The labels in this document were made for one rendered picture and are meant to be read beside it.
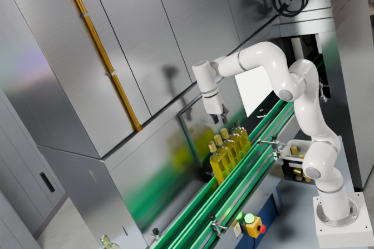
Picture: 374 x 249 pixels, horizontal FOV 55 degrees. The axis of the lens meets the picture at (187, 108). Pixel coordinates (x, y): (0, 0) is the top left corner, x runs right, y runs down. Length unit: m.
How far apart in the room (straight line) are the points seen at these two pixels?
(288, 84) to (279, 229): 0.93
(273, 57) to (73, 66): 0.76
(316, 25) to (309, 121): 1.12
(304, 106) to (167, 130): 0.65
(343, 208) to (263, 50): 0.85
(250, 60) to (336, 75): 1.25
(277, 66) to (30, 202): 3.46
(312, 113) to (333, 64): 1.13
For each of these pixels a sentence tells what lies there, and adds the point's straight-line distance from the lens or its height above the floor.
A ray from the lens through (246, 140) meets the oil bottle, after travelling 1.94.
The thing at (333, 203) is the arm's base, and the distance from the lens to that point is 1.80.
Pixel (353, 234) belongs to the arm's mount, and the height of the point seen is 0.83.
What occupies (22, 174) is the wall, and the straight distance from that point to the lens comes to 4.29.
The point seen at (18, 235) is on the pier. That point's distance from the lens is 3.93.
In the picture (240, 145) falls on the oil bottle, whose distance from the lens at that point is 1.90.
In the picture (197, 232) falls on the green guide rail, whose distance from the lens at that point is 1.69.
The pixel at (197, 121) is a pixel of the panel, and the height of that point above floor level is 1.40.
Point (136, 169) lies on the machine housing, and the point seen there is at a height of 1.42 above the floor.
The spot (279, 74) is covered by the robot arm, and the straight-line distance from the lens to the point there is 1.38.
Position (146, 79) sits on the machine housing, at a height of 1.74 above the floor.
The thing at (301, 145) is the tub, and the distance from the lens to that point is 2.17.
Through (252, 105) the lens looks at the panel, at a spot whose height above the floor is 1.20.
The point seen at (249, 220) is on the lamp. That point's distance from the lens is 1.74.
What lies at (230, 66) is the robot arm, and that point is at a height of 1.70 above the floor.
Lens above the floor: 2.21
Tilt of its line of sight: 24 degrees down
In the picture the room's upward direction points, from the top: 21 degrees counter-clockwise
